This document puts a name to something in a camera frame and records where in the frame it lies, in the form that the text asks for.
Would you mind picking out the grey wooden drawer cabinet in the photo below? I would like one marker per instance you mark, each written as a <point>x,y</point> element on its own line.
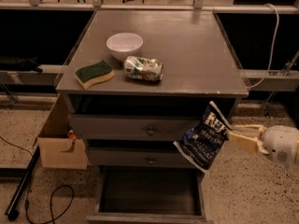
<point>198,68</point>

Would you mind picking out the cardboard box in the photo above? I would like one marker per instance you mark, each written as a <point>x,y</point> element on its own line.
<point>56,149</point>

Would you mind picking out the black object on ledge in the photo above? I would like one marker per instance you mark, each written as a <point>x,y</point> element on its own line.
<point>19,64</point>

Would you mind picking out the grey top drawer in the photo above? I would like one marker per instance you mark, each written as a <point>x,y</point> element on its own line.
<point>139,128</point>

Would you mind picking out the grey open bottom drawer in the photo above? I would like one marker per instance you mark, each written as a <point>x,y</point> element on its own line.
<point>143,195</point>

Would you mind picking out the blue chip bag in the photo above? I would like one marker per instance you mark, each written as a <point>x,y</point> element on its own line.
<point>201,145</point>

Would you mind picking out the orange item in box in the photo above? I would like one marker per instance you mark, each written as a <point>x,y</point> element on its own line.
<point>72,135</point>

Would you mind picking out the grey middle drawer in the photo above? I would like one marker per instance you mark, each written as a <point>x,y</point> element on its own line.
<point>138,158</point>

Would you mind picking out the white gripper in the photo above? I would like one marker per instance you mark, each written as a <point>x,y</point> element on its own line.
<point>280,143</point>

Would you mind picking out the black bar on floor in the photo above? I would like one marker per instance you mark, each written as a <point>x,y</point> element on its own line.
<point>24,175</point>

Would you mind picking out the white bowl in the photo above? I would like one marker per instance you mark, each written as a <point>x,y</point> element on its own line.
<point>123,45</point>

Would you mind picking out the green yellow sponge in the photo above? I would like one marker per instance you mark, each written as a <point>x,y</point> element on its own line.
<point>90,75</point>

